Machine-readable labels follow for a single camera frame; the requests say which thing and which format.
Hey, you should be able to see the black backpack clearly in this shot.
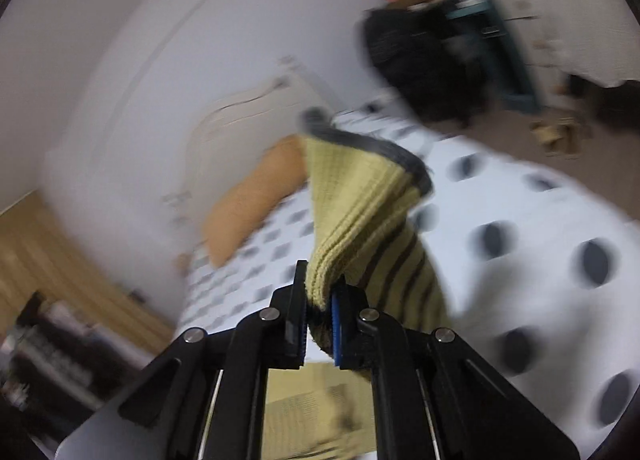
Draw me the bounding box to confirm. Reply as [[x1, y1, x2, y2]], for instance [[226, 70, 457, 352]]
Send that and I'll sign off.
[[360, 4, 488, 128]]

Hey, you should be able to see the teal shelf unit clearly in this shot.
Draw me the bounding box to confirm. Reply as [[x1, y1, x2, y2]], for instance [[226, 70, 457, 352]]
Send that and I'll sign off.
[[447, 0, 541, 115]]

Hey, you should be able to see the white polka dot duvet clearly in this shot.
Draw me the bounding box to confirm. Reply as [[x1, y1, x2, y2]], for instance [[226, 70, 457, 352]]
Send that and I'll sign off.
[[178, 131, 639, 459]]

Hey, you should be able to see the yellow striped knit sweater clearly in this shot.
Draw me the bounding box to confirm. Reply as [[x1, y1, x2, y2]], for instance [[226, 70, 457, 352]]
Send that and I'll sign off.
[[259, 107, 454, 460]]

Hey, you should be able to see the mustard yellow pillow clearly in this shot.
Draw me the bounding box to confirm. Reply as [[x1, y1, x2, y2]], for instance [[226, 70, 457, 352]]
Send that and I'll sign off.
[[203, 135, 308, 268]]

